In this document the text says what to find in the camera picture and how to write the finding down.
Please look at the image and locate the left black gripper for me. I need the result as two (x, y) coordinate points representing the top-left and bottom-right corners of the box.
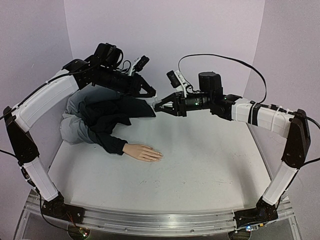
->
(99, 65), (159, 98)

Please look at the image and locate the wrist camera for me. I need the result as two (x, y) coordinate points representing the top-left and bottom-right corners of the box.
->
(166, 70), (191, 96)
(127, 55), (150, 76)

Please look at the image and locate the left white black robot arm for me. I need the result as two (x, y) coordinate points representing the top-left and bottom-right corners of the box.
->
(1, 43), (156, 219)

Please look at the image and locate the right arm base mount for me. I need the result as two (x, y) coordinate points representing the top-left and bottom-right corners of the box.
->
(233, 197), (278, 229)

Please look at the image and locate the mannequin hand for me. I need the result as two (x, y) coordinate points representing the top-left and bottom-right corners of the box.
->
(122, 143), (163, 163)

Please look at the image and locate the white nail polish cap brush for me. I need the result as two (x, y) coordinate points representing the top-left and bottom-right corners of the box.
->
(147, 97), (161, 105)

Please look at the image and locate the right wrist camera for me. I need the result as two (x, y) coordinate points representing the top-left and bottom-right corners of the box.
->
(166, 70), (191, 96)

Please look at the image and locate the black grey jacket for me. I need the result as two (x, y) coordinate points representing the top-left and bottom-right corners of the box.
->
(59, 86), (156, 156)

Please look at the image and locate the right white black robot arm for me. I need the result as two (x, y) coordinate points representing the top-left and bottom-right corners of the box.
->
(154, 70), (311, 206)

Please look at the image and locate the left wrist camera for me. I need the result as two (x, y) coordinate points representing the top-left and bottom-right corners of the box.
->
(127, 55), (150, 76)

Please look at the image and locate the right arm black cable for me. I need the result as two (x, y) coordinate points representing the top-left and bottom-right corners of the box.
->
(177, 53), (268, 104)

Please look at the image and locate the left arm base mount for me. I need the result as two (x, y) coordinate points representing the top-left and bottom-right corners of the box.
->
(41, 192), (85, 224)

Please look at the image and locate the aluminium front rail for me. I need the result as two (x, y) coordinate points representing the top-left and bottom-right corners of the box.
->
(26, 191), (295, 237)

